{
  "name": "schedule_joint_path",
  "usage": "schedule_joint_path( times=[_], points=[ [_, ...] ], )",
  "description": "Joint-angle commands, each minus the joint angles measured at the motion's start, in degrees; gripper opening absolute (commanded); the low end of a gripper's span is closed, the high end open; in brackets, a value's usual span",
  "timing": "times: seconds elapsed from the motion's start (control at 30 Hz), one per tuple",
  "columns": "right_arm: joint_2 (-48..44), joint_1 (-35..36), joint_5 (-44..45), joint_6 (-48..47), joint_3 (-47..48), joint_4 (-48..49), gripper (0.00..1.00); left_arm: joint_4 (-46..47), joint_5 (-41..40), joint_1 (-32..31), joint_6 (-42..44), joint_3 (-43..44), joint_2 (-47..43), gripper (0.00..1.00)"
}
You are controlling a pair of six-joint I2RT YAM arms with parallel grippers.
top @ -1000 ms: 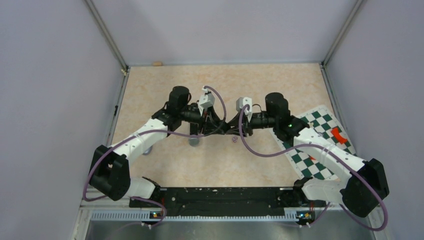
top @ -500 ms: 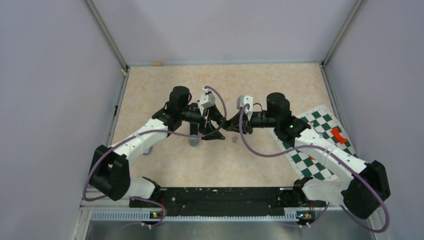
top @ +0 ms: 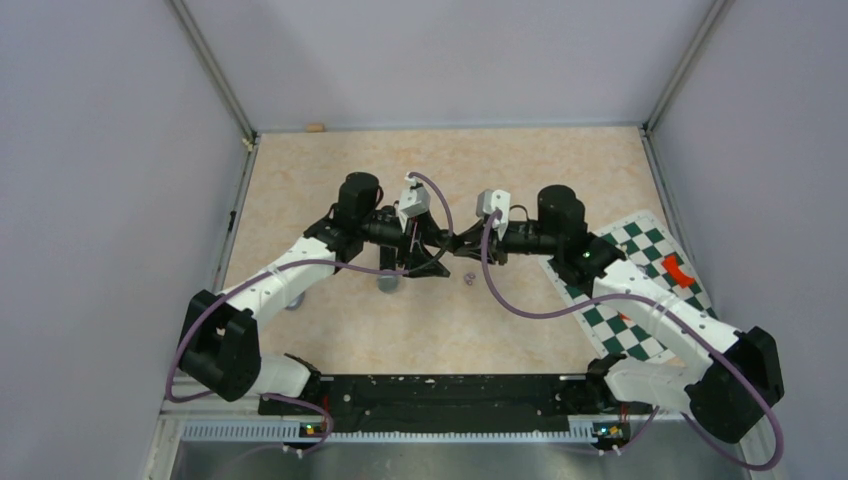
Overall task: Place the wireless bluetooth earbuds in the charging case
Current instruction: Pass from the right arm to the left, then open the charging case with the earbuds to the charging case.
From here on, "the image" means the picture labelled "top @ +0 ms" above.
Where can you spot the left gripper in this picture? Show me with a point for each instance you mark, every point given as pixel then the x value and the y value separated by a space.
pixel 420 261

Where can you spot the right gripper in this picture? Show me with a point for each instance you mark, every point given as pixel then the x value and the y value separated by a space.
pixel 469 238

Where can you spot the black earbud charging case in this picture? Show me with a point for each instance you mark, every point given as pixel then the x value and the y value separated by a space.
pixel 447 244

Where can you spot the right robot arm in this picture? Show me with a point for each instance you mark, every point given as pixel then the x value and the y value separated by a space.
pixel 730 379

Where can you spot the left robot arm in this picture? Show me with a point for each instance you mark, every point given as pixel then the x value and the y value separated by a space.
pixel 219 344

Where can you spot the grey purple earbud case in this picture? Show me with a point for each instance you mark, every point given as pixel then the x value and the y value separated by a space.
pixel 296 303

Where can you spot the black microphone grey head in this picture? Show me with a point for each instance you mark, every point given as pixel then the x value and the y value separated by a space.
pixel 388 283

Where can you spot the red orange block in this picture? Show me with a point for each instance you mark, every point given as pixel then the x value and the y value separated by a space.
pixel 672 265

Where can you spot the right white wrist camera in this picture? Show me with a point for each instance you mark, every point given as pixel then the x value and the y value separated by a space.
pixel 491 200

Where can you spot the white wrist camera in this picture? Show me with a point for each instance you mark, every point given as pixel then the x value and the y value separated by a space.
pixel 413 200
pixel 491 200

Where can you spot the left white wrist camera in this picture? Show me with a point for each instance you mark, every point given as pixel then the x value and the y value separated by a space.
pixel 413 200

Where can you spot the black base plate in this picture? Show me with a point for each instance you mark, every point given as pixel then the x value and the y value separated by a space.
pixel 485 403

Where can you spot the grey slotted cable duct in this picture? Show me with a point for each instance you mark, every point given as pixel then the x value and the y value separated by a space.
pixel 280 431

